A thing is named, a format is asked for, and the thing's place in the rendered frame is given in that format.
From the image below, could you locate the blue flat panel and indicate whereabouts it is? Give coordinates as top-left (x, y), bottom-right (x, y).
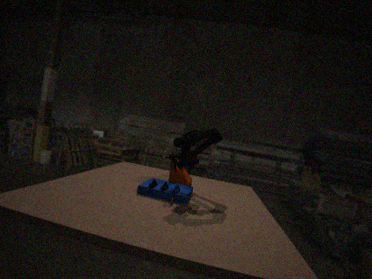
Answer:
top-left (137, 178), bottom-right (193, 205)

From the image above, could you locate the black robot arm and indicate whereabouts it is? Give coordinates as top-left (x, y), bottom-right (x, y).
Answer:
top-left (174, 127), bottom-right (223, 169)

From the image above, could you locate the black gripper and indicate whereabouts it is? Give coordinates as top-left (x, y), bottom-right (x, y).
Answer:
top-left (168, 148), bottom-right (199, 174)

